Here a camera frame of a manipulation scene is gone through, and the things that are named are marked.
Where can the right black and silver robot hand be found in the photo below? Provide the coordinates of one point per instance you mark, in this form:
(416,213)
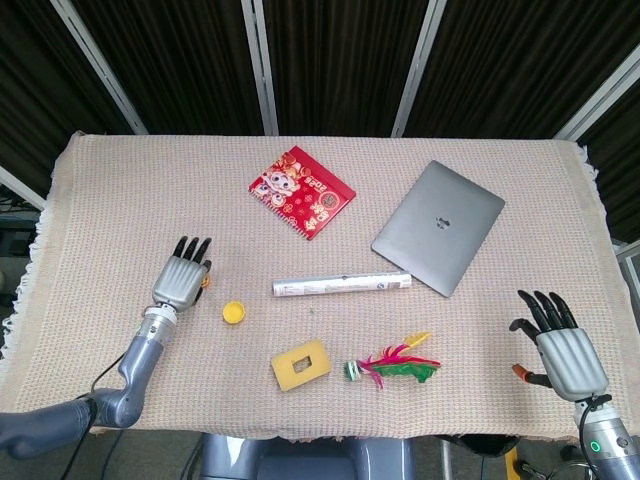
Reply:
(569,358)

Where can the colourful feather shuttlecock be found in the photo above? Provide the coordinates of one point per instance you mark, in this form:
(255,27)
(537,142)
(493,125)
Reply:
(400,369)

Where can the small orange object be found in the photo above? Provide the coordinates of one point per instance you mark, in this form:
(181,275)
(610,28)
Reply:
(206,281)

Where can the red spiral cartoon notebook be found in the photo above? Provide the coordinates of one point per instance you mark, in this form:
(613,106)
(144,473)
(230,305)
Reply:
(300,192)

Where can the grey closed laptop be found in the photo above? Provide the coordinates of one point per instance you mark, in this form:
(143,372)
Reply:
(437,227)

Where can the white metal frame post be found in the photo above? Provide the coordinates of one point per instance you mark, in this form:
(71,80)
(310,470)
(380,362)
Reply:
(600,95)
(260,65)
(100,70)
(20,187)
(417,70)

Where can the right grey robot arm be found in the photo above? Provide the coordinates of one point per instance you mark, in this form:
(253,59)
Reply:
(612,442)

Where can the yellow bottle cap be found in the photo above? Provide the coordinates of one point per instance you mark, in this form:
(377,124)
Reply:
(234,313)

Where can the yellow sponge with rectangular hole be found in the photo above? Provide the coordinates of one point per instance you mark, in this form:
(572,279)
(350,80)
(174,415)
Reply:
(287,372)

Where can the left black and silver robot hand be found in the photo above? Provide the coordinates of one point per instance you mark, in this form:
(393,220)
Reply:
(177,280)

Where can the beige woven tablecloth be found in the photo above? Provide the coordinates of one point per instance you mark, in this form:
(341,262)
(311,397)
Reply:
(150,200)

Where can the silver tube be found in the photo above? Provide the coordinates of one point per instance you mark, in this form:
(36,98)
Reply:
(340,283)

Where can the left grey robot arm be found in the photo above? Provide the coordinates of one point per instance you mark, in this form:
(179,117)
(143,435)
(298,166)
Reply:
(135,370)

